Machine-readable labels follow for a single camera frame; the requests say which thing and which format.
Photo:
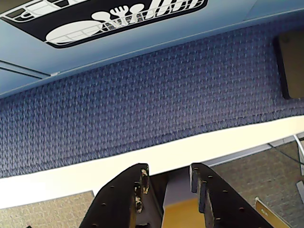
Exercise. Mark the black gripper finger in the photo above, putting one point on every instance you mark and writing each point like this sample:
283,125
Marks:
223,204
118,197

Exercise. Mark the yellow wooden block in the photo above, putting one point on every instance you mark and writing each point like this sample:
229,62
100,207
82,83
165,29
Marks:
180,213

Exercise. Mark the blue woven placemat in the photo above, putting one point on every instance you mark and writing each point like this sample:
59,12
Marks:
142,107

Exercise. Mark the light blue dish-rack box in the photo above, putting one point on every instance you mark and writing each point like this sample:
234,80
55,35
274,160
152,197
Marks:
166,31

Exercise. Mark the black dish rack sticker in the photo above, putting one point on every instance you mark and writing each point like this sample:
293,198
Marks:
35,26

